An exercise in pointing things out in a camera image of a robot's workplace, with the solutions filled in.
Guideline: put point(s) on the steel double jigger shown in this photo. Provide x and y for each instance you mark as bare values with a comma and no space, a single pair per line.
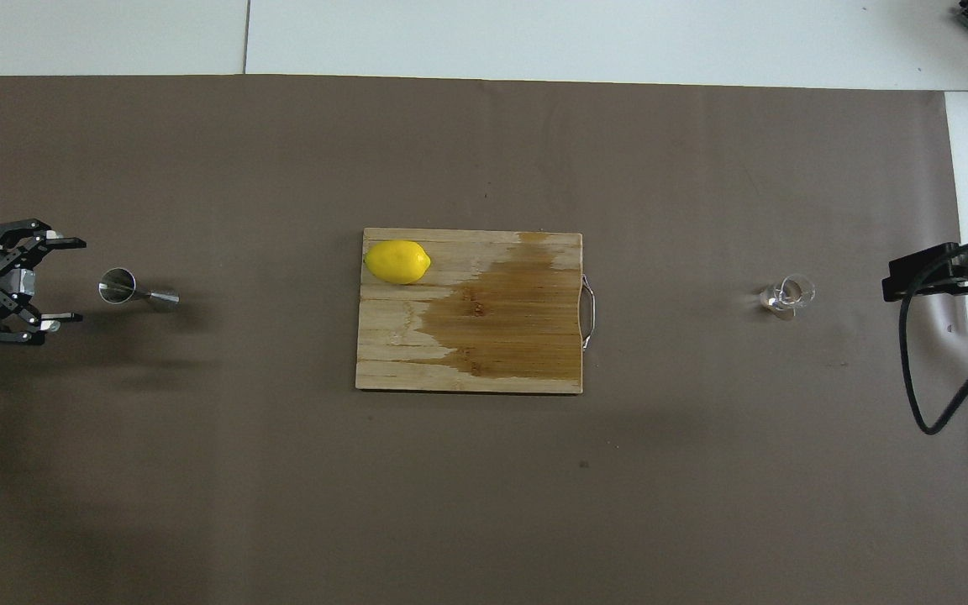
163,298

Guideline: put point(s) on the wooden cutting board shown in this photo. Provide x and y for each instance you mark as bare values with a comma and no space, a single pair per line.
492,336

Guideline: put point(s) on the yellow lemon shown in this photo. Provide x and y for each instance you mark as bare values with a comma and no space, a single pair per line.
397,262

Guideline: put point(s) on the brown paper table mat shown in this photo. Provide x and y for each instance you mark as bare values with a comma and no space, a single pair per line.
484,504

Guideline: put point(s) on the small clear glass cup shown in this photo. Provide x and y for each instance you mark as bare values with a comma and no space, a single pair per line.
786,296

